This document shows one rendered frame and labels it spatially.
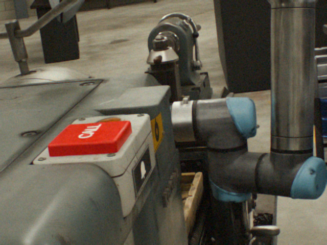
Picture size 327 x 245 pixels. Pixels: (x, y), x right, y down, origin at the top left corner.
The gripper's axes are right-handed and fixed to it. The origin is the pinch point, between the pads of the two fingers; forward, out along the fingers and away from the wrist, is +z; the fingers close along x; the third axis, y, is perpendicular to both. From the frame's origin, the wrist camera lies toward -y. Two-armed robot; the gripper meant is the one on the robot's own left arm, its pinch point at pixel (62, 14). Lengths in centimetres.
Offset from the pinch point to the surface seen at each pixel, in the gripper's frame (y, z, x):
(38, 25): 1.7, 2.8, 3.6
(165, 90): -18.9, 1.4, -18.8
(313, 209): 232, 117, -75
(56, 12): -2.1, -0.6, 0.1
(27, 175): -44.4, 3.4, -12.6
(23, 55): 7.2, 9.4, 7.2
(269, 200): 118, 70, -44
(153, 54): 67, 19, -4
